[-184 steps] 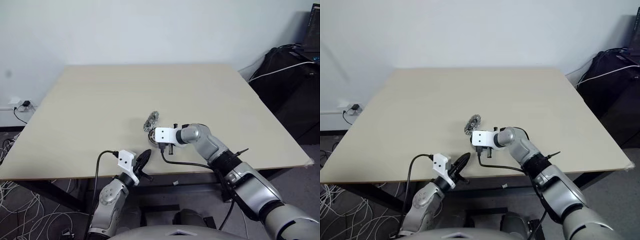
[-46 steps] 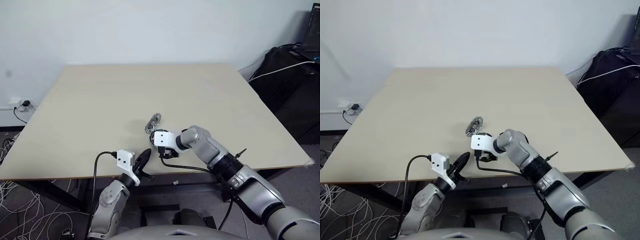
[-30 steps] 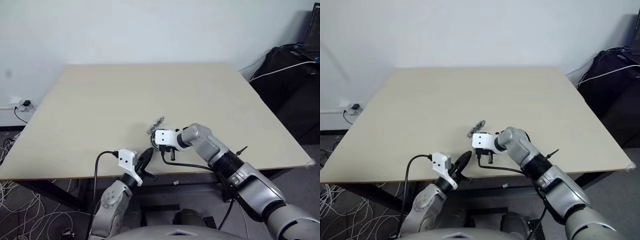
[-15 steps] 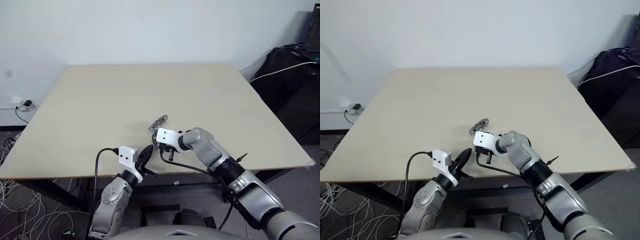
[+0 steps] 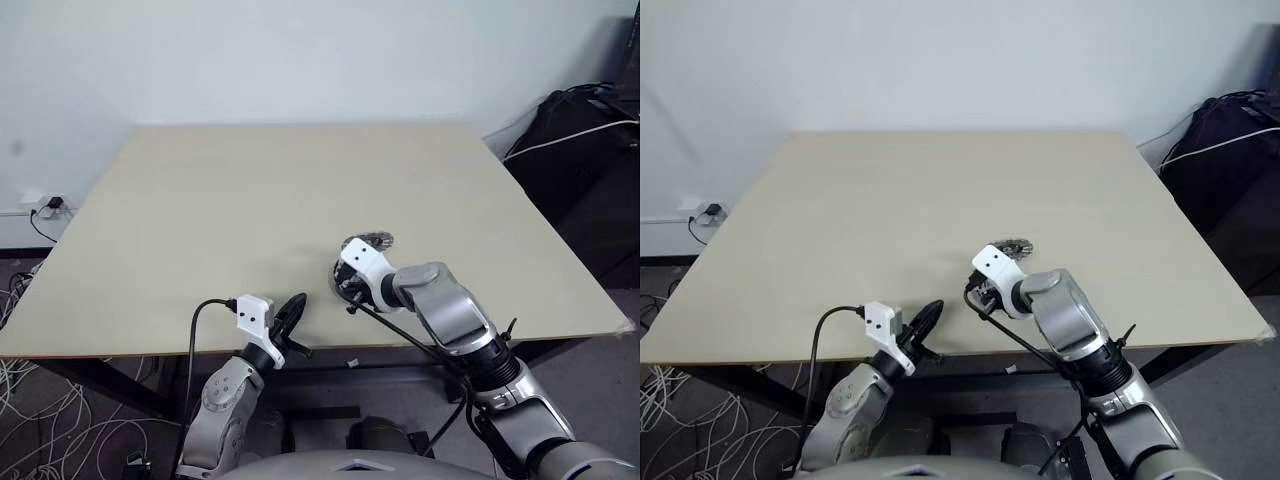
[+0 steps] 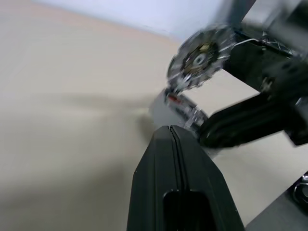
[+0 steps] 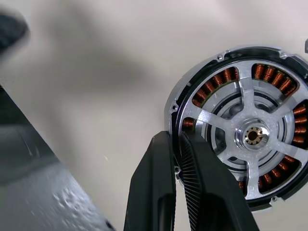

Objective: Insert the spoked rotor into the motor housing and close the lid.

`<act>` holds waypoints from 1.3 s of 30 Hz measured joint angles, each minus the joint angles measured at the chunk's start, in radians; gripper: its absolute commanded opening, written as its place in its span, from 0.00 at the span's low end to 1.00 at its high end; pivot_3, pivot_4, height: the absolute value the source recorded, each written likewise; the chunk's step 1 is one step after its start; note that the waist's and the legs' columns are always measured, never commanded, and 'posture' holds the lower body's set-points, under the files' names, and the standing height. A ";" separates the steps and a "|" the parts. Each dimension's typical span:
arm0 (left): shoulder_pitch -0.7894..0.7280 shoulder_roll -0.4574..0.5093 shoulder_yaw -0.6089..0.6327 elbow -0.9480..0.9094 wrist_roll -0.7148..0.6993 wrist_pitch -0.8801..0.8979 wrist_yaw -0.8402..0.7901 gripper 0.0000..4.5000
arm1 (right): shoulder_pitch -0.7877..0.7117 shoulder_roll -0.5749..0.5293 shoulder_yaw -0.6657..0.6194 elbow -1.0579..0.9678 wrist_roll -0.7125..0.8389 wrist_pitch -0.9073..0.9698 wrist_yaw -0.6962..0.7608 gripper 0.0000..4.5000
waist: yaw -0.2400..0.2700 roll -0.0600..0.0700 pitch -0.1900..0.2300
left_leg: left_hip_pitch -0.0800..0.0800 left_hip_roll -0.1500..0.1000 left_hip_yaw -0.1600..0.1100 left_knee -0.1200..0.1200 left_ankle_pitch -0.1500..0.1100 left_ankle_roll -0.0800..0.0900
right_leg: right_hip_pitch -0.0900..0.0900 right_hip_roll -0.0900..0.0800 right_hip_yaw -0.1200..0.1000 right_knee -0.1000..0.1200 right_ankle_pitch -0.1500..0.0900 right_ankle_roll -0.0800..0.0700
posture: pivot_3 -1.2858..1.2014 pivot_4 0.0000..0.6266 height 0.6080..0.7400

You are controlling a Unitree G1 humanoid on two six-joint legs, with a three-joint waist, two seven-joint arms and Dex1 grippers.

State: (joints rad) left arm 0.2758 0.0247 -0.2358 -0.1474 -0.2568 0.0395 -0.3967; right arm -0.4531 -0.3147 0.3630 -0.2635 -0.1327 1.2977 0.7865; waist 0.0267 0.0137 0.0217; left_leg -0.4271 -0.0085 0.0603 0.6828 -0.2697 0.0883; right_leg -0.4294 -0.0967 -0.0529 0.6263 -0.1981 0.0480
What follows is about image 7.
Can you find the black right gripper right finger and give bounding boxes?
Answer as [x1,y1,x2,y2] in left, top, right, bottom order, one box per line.
[179,131,261,231]

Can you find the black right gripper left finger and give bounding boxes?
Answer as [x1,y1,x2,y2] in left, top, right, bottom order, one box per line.
[123,130,179,231]

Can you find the silver spoked rotor wheel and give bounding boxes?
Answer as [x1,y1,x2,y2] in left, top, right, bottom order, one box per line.
[174,49,308,205]

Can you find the grey motor housing copper coils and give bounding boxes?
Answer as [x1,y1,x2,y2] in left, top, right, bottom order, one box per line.
[165,44,308,212]

